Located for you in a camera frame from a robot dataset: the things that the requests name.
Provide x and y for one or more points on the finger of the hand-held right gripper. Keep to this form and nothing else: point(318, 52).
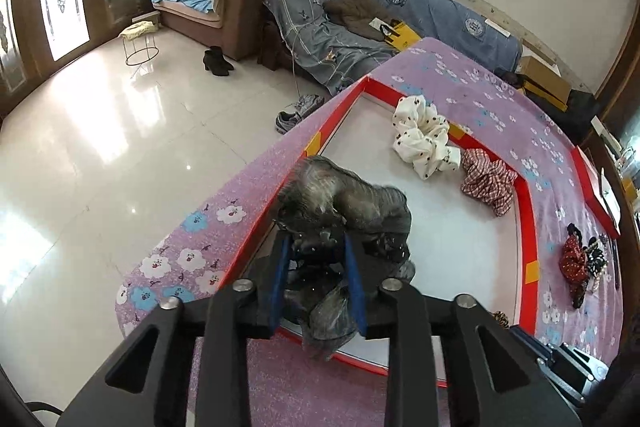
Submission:
point(526, 339)

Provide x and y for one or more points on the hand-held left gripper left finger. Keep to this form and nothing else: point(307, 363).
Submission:
point(277, 287)

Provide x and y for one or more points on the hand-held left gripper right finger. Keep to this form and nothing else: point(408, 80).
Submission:
point(356, 287)

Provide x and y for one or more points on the leopard print scrunchie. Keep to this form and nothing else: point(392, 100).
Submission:
point(501, 319)

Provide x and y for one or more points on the grey organza scrunchie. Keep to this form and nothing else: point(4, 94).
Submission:
point(350, 202)

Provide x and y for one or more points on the dark red dotted scrunchie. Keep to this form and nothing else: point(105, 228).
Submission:
point(572, 262)

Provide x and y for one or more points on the red tray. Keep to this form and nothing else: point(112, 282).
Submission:
point(450, 247)

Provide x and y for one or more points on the black scrunchie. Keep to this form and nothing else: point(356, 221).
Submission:
point(597, 264)

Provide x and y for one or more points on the red checked scrunchie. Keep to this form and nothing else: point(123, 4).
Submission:
point(487, 182)

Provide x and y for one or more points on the grey sneaker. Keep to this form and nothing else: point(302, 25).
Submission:
point(310, 103)
point(287, 123)

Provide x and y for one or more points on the white dotted scrunchie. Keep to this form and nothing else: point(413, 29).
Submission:
point(420, 132)

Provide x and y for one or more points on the red box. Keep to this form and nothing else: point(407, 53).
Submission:
point(590, 177)

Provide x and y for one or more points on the grey-blue bed sheet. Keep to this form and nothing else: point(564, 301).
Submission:
point(340, 57)

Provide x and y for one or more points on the black ankle boot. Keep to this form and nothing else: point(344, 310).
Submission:
point(212, 64)
point(225, 59)

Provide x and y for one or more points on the purple floral tablecloth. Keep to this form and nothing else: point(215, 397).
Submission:
point(450, 72)

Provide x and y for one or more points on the yellow black bag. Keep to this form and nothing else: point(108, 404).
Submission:
point(405, 39)

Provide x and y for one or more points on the cardboard box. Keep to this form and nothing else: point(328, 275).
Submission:
point(540, 72)

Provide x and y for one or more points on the brown blanket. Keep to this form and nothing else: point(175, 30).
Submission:
point(355, 12)

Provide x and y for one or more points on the grey-blue pillow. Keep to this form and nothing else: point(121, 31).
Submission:
point(295, 9)

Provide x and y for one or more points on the brown sofa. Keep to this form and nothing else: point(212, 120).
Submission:
point(245, 7)

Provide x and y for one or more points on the blue quilt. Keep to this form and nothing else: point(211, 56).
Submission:
point(430, 7)

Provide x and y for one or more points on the pale yellow cloth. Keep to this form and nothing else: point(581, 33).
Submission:
point(137, 29)

